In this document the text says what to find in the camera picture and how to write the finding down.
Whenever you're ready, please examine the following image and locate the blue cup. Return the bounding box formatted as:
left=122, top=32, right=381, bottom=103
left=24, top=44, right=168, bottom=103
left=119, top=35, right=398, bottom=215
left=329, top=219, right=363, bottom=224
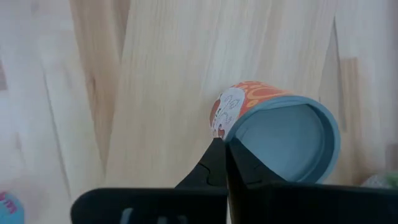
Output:
left=208, top=80, right=341, bottom=185

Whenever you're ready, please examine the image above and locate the snake plant in white pot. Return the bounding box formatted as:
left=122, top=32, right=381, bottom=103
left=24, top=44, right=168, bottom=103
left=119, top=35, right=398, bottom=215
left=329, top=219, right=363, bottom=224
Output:
left=360, top=170, right=398, bottom=190

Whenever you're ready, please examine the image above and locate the blue tomato can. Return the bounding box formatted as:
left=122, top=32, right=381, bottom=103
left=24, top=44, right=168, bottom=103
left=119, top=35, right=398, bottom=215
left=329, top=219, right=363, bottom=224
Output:
left=0, top=191, right=25, bottom=224

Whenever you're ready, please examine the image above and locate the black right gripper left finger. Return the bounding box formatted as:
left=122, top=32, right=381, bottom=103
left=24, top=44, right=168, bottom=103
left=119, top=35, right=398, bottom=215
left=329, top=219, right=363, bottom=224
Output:
left=70, top=138, right=229, bottom=224

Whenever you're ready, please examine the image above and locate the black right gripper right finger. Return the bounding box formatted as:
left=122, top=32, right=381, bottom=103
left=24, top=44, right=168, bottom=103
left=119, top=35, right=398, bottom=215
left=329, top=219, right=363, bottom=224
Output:
left=226, top=138, right=398, bottom=224

